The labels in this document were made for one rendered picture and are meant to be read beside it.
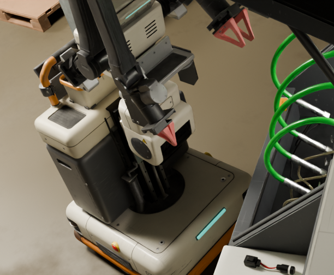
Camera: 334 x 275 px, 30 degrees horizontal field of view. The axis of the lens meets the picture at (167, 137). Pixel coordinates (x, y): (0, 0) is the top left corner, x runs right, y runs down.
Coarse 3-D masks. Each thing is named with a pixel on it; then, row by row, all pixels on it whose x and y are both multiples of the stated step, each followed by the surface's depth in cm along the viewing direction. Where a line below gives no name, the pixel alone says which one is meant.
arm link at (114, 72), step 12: (96, 0) 163; (108, 0) 165; (96, 12) 167; (108, 12) 166; (96, 24) 171; (108, 24) 168; (108, 36) 170; (120, 36) 172; (108, 48) 175; (120, 48) 173; (120, 60) 175; (132, 60) 178; (120, 72) 177; (132, 72) 180; (132, 84) 181
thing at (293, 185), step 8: (304, 120) 135; (312, 120) 134; (320, 120) 133; (328, 120) 133; (288, 128) 138; (280, 136) 140; (272, 144) 143; (264, 152) 147; (264, 160) 148; (272, 168) 150; (280, 176) 150; (288, 184) 150; (296, 184) 150; (304, 192) 150
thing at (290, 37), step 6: (288, 36) 151; (294, 36) 150; (282, 42) 153; (288, 42) 152; (282, 48) 154; (276, 54) 156; (276, 60) 157; (270, 72) 160; (276, 78) 161; (276, 84) 162; (288, 96) 164
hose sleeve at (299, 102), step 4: (296, 100) 164; (300, 100) 164; (304, 100) 164; (300, 104) 164; (304, 104) 164; (308, 104) 164; (304, 108) 164; (308, 108) 164; (312, 108) 164; (316, 108) 164; (312, 112) 165; (316, 112) 164; (320, 112) 164; (320, 116) 164
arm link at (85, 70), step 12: (72, 0) 171; (84, 0) 171; (72, 12) 176; (84, 12) 173; (84, 24) 176; (84, 36) 180; (96, 36) 181; (84, 48) 183; (96, 48) 183; (84, 60) 184; (84, 72) 189; (96, 72) 186
